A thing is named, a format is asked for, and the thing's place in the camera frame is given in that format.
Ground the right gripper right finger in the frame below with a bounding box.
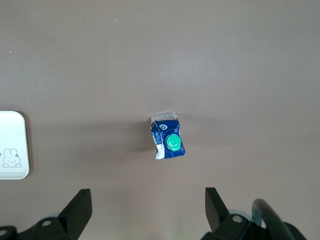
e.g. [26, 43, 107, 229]
[201, 186, 270, 240]

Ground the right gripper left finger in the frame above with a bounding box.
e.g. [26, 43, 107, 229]
[17, 188, 93, 240]

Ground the blue white milk carton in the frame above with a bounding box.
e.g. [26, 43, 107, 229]
[150, 111, 187, 161]

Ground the white rabbit print tray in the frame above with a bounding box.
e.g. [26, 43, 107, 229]
[0, 110, 30, 180]

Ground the brown table cover mat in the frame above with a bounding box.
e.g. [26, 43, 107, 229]
[0, 0, 320, 240]

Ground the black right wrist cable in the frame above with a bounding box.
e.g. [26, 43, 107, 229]
[251, 198, 292, 240]

